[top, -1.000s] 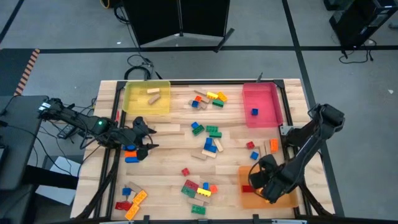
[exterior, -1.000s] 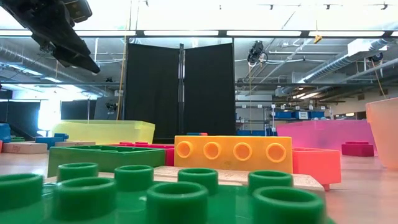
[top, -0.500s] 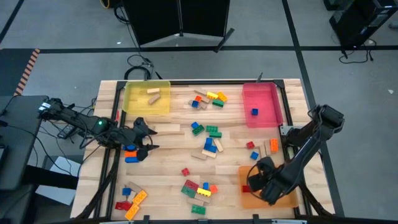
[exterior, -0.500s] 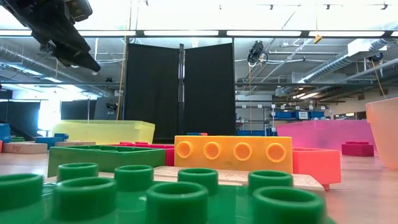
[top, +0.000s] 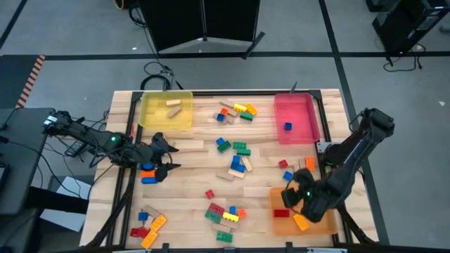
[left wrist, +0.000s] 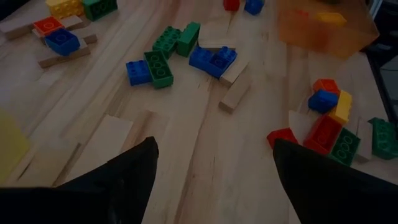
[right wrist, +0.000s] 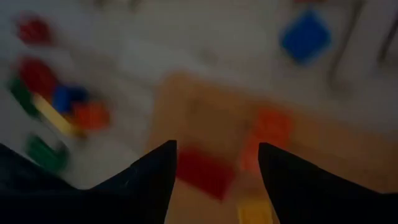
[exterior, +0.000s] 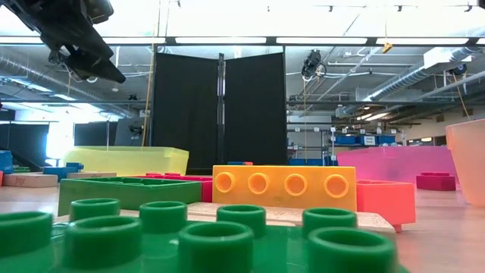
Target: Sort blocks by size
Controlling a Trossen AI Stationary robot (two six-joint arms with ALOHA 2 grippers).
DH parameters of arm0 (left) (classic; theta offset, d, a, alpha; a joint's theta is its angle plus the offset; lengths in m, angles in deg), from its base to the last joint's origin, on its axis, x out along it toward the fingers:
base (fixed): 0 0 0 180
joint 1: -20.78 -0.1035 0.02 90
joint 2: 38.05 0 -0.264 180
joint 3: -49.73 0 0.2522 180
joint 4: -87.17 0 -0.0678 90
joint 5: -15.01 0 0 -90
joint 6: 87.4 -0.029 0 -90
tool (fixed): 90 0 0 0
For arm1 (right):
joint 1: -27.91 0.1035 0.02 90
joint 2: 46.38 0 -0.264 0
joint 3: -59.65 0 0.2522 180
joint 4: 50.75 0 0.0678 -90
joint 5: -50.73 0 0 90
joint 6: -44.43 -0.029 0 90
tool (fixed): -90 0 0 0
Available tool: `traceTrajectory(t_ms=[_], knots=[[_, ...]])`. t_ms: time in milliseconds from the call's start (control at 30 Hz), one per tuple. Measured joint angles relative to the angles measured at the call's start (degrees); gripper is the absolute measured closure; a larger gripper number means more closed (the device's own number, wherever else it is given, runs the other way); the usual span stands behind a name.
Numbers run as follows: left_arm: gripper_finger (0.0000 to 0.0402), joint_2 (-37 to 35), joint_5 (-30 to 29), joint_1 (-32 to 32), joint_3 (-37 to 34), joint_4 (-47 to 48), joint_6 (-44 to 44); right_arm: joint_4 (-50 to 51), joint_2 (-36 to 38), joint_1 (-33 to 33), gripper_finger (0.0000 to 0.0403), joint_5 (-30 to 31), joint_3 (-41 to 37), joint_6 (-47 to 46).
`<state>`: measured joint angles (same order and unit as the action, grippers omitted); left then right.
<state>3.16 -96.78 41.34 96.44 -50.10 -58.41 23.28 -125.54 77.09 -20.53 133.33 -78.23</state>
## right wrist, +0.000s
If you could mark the green plastic brick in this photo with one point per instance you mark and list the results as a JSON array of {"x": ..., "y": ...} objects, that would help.
[
  {"x": 21, "y": 96},
  {"x": 46, "y": 154}
]

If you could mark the orange plastic brick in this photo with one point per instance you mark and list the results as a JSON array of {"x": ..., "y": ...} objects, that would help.
[
  {"x": 91, "y": 116},
  {"x": 273, "y": 130}
]

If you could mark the orange translucent plastic bin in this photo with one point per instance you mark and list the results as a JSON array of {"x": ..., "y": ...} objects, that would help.
[{"x": 202, "y": 112}]

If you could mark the large yellow plastic brick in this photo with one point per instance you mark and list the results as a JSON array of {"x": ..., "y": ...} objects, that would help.
[{"x": 54, "y": 116}]

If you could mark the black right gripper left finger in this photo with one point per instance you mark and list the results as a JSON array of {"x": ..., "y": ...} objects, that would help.
[{"x": 143, "y": 193}]

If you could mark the small blue plastic brick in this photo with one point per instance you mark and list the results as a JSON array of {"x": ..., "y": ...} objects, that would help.
[{"x": 306, "y": 37}]

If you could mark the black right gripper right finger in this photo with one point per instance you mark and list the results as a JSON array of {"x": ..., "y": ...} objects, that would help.
[{"x": 311, "y": 199}]

